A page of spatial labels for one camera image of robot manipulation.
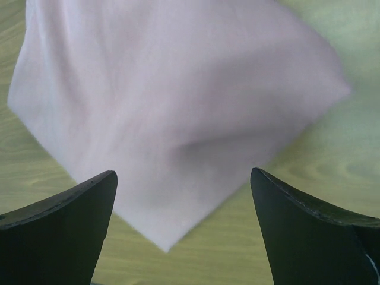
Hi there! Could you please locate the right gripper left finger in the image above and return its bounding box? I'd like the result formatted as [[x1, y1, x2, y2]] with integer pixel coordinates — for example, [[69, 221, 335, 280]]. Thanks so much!
[[1, 171, 118, 284]]

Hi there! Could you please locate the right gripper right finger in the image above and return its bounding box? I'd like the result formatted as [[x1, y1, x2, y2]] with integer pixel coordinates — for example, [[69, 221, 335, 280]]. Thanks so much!
[[251, 168, 379, 285]]

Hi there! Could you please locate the pink t-shirt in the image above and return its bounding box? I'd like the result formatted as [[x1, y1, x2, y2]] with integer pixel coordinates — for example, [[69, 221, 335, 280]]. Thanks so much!
[[8, 1, 351, 251]]

